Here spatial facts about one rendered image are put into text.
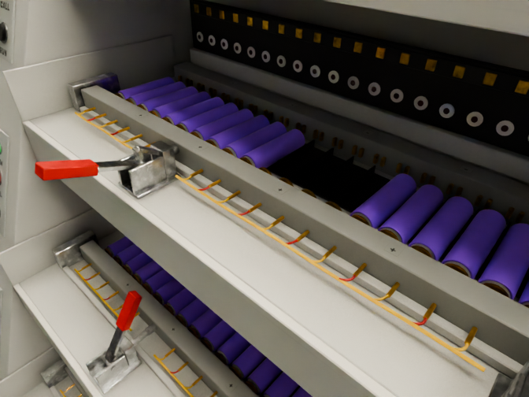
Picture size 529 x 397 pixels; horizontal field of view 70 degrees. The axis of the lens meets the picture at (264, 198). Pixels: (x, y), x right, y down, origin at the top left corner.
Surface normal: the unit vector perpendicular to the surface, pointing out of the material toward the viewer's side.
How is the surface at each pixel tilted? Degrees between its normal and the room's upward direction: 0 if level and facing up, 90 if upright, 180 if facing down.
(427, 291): 112
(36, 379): 90
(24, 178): 90
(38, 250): 90
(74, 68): 90
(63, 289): 22
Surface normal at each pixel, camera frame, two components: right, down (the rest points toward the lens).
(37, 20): 0.74, 0.42
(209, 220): 0.02, -0.80
